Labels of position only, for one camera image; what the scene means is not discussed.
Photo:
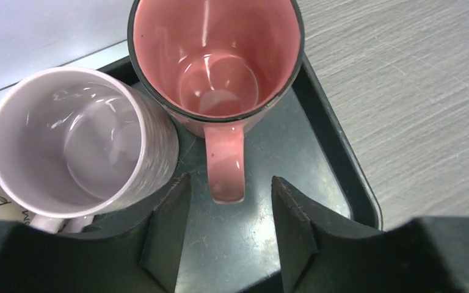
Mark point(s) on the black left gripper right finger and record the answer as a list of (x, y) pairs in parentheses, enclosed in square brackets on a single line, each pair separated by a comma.
[(323, 251)]

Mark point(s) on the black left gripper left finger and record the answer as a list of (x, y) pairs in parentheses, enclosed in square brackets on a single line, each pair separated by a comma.
[(137, 249)]

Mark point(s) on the lilac mug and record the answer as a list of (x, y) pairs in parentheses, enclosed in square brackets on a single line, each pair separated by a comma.
[(76, 142)]

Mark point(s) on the pink patterned mug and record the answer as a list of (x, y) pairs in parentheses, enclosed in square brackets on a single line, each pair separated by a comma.
[(217, 67)]

